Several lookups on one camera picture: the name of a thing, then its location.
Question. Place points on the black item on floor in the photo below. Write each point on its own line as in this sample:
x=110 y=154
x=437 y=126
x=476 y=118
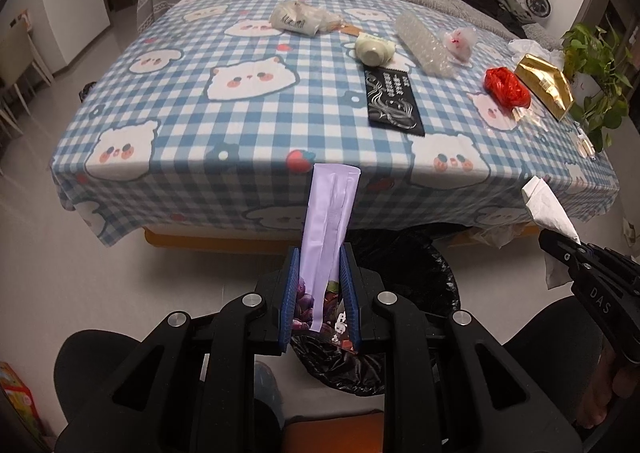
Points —
x=88 y=92

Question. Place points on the person's dark trouser leg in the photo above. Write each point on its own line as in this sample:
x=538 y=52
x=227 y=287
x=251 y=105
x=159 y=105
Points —
x=100 y=363
x=545 y=348

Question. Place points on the brown card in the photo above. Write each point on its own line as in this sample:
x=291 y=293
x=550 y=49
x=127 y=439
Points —
x=351 y=29

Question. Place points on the pink white plastic bag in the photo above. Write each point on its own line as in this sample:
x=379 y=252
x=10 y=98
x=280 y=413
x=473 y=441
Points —
x=460 y=45

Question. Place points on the blue sock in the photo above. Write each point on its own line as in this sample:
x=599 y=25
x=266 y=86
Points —
x=265 y=393

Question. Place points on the black wet wipe packet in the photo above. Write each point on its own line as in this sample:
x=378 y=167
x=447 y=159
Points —
x=392 y=103

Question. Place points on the brown wooden stool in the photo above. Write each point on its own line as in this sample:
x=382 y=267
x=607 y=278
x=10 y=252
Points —
x=330 y=433

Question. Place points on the person's right hand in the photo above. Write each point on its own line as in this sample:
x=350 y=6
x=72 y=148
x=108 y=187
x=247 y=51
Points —
x=605 y=393

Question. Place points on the colourful cardboard box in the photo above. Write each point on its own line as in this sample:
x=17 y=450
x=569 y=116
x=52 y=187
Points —
x=12 y=398

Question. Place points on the purple snack packet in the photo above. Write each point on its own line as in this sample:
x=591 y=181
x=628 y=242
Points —
x=327 y=213

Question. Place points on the blue checked bear tablecloth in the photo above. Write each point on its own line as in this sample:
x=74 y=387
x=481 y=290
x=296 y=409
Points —
x=225 y=133

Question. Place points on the cream lotion bottle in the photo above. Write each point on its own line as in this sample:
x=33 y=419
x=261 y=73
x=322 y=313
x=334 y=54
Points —
x=375 y=49

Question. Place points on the green potted plant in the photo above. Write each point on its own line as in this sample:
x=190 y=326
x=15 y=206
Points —
x=597 y=63

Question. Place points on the grey green clothes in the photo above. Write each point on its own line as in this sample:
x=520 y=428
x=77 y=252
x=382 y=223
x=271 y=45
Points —
x=510 y=3

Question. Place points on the white paper tissue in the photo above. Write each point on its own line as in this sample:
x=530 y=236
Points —
x=545 y=208

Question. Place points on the bin with black liner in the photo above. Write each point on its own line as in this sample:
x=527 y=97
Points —
x=415 y=273

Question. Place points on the clear plastic bag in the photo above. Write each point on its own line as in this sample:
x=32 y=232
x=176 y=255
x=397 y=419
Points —
x=495 y=235

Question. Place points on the beige dining chair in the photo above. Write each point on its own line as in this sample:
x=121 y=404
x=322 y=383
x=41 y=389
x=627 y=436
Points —
x=17 y=63

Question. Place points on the red plastic bag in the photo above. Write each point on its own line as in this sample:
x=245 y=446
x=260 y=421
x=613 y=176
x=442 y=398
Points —
x=505 y=88

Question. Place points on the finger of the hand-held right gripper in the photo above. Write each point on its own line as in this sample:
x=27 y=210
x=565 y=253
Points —
x=612 y=259
x=570 y=260

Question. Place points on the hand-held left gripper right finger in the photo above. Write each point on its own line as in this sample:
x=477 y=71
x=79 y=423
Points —
x=350 y=293

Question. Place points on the small round fan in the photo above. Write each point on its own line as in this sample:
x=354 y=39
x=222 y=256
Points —
x=539 y=4

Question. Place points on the white crumpled tissue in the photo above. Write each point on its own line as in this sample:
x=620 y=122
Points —
x=532 y=49

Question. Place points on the clear bubble wrap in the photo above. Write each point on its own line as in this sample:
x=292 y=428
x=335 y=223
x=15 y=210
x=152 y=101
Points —
x=422 y=43

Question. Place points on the small clear bottles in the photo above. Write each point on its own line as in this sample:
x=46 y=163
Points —
x=585 y=143

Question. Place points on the black clothes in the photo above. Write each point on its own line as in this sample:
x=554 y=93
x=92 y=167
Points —
x=482 y=0

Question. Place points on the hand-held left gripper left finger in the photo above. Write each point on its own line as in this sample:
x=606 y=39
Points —
x=290 y=293

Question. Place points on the gold foil packet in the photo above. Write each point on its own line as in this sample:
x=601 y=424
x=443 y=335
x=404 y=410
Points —
x=545 y=85

